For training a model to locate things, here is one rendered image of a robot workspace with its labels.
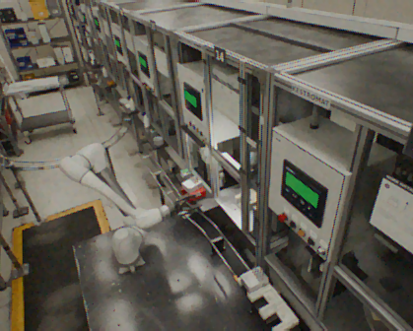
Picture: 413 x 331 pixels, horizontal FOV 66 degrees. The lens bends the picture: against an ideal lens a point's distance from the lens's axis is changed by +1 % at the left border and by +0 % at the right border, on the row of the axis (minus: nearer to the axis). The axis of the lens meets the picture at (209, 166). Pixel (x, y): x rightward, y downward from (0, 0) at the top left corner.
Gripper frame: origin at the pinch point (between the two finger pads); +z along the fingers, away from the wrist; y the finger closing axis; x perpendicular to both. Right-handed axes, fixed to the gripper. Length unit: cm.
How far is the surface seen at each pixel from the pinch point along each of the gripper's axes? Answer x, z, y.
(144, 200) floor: 157, -6, -113
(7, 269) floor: 128, -155, -113
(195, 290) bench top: -30, -19, -44
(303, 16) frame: 28, 99, 94
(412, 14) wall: 135, 379, 49
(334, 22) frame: 1, 99, 94
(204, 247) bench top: -1.8, 1.0, -44.2
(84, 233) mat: 136, -81, -112
